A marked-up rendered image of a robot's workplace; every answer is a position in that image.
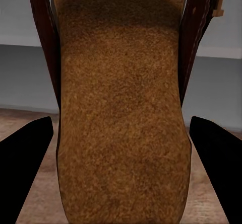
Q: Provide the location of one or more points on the sandal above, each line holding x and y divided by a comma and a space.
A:
120, 70

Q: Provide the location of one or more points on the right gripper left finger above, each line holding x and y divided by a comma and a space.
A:
21, 155

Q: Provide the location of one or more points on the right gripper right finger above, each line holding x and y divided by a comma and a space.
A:
221, 155

